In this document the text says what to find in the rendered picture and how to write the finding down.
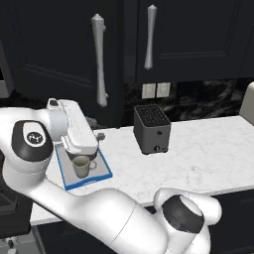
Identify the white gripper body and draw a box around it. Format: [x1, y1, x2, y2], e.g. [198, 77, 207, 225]
[60, 100, 100, 156]

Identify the pale green mug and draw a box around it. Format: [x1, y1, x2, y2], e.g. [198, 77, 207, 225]
[71, 155, 98, 180]

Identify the blue-edged grey tray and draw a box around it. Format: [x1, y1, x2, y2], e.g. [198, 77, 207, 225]
[54, 142, 114, 191]

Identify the black cabinet door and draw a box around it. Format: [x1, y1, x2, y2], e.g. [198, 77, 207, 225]
[136, 0, 254, 84]
[0, 0, 125, 129]

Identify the black base cabinet run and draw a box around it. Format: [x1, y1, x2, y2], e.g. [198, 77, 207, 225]
[33, 189, 254, 254]

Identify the dark grey toaster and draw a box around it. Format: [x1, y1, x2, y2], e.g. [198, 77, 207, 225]
[133, 104, 172, 156]

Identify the grey extractor hood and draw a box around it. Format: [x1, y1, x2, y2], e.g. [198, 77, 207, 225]
[0, 39, 15, 99]

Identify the black stove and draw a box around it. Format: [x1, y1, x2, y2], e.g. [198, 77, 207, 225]
[0, 180, 34, 240]

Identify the cream rounded appliance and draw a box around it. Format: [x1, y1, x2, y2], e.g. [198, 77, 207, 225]
[238, 81, 254, 127]

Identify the white cabinet door handle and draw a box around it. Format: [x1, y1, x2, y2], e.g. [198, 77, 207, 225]
[144, 4, 158, 70]
[91, 13, 109, 108]

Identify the cream wall socket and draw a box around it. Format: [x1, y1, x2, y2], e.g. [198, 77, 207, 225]
[156, 81, 172, 99]
[141, 82, 157, 100]

